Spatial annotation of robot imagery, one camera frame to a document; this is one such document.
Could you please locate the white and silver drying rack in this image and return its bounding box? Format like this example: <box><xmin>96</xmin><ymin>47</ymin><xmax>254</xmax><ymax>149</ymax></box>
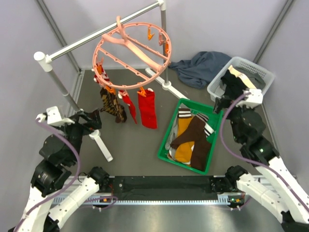
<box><xmin>33</xmin><ymin>0</ymin><xmax>188</xmax><ymax>162</ymax></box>

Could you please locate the pink round clip hanger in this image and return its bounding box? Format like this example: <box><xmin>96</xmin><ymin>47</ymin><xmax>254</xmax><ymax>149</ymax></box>
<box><xmin>92</xmin><ymin>16</ymin><xmax>172</xmax><ymax>93</ymax></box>

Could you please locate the grey black striped sock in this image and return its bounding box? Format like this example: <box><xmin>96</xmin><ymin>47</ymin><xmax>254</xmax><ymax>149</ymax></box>
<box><xmin>196</xmin><ymin>113</ymin><xmax>215</xmax><ymax>138</ymax></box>

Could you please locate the white plastic laundry basket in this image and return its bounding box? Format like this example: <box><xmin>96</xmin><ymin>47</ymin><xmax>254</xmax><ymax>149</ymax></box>
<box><xmin>207</xmin><ymin>57</ymin><xmax>275</xmax><ymax>102</ymax></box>

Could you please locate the dark brown sock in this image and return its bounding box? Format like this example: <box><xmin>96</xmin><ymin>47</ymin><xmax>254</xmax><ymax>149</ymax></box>
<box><xmin>170</xmin><ymin>116</ymin><xmax>211</xmax><ymax>171</ymax></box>

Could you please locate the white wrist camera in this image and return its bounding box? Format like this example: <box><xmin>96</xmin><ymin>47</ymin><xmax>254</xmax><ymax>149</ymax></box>
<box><xmin>236</xmin><ymin>88</ymin><xmax>264</xmax><ymax>109</ymax></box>
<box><xmin>36</xmin><ymin>106</ymin><xmax>75</xmax><ymax>127</ymax></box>

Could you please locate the blue grey cloth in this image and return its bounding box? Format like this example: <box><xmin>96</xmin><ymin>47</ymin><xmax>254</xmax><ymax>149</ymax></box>
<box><xmin>169</xmin><ymin>51</ymin><xmax>231</xmax><ymax>89</ymax></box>

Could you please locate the grey slotted cable duct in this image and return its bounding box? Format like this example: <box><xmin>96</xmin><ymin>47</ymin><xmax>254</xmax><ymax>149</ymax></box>
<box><xmin>52</xmin><ymin>194</ymin><xmax>239</xmax><ymax>205</ymax></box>

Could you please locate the green plastic crate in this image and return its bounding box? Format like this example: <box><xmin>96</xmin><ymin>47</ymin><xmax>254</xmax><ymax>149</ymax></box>
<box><xmin>158</xmin><ymin>98</ymin><xmax>223</xmax><ymax>175</ymax></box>

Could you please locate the grey garment in basket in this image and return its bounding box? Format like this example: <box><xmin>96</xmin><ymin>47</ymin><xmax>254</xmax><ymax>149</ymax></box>
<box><xmin>236</xmin><ymin>67</ymin><xmax>266</xmax><ymax>90</ymax></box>

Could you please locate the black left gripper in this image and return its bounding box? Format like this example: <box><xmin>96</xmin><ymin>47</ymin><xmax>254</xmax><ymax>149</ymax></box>
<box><xmin>56</xmin><ymin>107</ymin><xmax>102</xmax><ymax>164</ymax></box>

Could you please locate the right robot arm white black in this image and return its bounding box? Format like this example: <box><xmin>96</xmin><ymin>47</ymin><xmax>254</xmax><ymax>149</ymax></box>
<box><xmin>213</xmin><ymin>94</ymin><xmax>309</xmax><ymax>232</ymax></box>

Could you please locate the red santa sock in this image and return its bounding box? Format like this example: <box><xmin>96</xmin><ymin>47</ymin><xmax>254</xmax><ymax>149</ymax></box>
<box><xmin>138</xmin><ymin>89</ymin><xmax>157</xmax><ymax>130</ymax></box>

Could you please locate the mustard yellow sock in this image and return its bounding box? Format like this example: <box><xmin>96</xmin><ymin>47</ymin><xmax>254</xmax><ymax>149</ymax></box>
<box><xmin>174</xmin><ymin>116</ymin><xmax>194</xmax><ymax>165</ymax></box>

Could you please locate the light grey sock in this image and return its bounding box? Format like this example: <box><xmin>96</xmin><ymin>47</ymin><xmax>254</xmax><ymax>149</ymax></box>
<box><xmin>165</xmin><ymin>117</ymin><xmax>178</xmax><ymax>150</ymax></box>

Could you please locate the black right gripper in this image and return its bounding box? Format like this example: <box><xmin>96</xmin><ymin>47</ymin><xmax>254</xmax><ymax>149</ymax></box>
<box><xmin>213</xmin><ymin>95</ymin><xmax>255</xmax><ymax>143</ymax></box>

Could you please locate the brown white striped sock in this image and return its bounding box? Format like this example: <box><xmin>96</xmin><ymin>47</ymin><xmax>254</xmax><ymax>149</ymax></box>
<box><xmin>178</xmin><ymin>108</ymin><xmax>192</xmax><ymax>119</ymax></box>

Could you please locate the black cream garment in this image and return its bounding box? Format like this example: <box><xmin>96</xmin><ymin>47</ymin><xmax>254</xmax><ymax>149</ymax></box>
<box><xmin>221</xmin><ymin>65</ymin><xmax>257</xmax><ymax>100</ymax></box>

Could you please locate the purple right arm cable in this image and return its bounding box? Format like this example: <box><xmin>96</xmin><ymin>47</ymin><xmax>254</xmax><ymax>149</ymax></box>
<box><xmin>219</xmin><ymin>90</ymin><xmax>309</xmax><ymax>213</ymax></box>

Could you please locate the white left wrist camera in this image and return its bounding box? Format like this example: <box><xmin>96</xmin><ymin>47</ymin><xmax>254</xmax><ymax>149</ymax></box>
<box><xmin>36</xmin><ymin>106</ymin><xmax>75</xmax><ymax>127</ymax></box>

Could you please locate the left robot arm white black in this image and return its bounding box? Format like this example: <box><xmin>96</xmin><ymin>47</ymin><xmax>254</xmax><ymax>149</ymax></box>
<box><xmin>10</xmin><ymin>107</ymin><xmax>111</xmax><ymax>232</ymax></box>

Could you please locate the brown argyle sock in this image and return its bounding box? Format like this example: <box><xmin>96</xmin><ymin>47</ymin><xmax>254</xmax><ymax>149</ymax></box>
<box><xmin>100</xmin><ymin>88</ymin><xmax>114</xmax><ymax>115</ymax></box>
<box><xmin>110</xmin><ymin>93</ymin><xmax>127</xmax><ymax>123</ymax></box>

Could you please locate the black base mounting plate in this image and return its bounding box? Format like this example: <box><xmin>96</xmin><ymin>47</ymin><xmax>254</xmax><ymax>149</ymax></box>
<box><xmin>110</xmin><ymin>175</ymin><xmax>230</xmax><ymax>201</ymax></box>

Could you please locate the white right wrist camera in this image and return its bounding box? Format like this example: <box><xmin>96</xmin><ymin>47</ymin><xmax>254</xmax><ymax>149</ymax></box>
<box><xmin>236</xmin><ymin>88</ymin><xmax>264</xmax><ymax>109</ymax></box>

